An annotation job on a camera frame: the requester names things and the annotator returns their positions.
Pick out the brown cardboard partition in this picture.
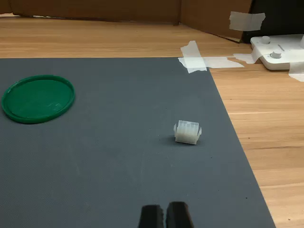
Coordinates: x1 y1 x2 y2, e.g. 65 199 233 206
0 0 252 43

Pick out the small white bracket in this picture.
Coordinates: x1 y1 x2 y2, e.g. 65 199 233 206
250 34 304 71

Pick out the round green lid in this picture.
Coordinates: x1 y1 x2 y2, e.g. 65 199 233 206
1 75 76 124

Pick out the black panel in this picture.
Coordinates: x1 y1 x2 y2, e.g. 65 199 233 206
242 0 304 45

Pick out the dark grey mat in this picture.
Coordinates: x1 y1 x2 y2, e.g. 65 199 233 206
0 57 276 228

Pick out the white masking tape strip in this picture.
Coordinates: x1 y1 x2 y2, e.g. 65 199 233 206
228 11 266 31
178 40 245 74
288 61 304 83
233 46 265 65

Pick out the small white plastic terminal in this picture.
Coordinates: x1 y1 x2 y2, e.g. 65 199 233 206
174 120 202 145

